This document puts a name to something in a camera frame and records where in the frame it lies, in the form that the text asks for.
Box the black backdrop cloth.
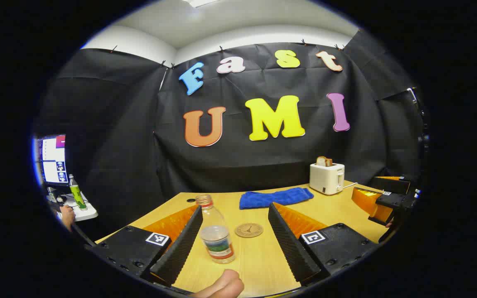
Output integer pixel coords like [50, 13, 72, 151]
[36, 29, 425, 232]

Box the round wooden coaster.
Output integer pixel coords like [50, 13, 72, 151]
[235, 223, 264, 238]

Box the blue folded towel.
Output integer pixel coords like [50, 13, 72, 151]
[239, 187, 314, 210]

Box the clear plastic water bottle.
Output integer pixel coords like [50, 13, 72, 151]
[195, 194, 236, 264]

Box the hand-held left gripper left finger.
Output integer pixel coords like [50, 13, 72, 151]
[83, 204, 204, 288]

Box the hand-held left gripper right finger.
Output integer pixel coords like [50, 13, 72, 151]
[267, 202, 380, 287]

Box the ceiling light panel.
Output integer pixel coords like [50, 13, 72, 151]
[183, 0, 219, 8]

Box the green bottle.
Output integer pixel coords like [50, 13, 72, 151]
[68, 174, 88, 211]

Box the white side table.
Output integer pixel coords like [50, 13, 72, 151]
[48, 192, 98, 222]

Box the white toaster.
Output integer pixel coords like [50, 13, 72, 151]
[309, 162, 345, 195]

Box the computer monitor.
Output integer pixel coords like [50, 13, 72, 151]
[35, 134, 68, 187]

